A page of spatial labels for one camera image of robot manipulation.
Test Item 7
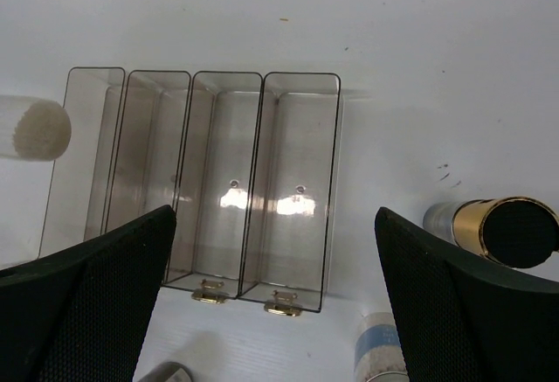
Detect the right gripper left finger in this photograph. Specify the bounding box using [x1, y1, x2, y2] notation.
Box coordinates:
[1, 205, 176, 381]

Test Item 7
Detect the yellow cap spice bottle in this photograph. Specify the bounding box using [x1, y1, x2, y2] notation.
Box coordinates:
[1, 94, 72, 162]

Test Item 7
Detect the red label spice jar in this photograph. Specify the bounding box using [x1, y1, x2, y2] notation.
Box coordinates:
[139, 361, 193, 382]

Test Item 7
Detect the gold black cap bottle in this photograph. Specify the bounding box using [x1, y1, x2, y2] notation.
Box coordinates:
[423, 197, 558, 269]

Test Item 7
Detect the clear organizer bin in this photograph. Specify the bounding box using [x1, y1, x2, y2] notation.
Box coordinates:
[39, 66, 127, 257]
[238, 72, 342, 317]
[104, 70, 191, 231]
[164, 71, 263, 304]

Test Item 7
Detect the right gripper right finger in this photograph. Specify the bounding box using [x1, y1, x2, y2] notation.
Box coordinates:
[375, 207, 558, 381]

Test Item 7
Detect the silver lid blue label jar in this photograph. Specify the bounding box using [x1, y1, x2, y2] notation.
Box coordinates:
[354, 312, 410, 382]

